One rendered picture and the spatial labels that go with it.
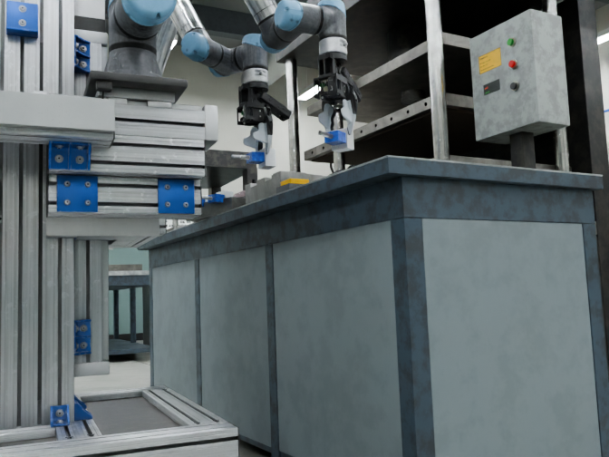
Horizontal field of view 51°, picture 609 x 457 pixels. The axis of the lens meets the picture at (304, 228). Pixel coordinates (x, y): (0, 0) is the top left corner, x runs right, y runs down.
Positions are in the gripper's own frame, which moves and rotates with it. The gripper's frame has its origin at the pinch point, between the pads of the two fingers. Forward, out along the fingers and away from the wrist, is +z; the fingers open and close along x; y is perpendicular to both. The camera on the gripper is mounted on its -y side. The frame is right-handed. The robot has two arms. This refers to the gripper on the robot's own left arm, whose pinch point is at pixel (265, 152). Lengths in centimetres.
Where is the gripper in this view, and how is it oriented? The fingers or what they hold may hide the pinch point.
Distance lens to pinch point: 193.0
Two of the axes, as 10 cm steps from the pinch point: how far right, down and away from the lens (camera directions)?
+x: 4.7, -1.1, -8.7
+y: -8.8, -0.2, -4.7
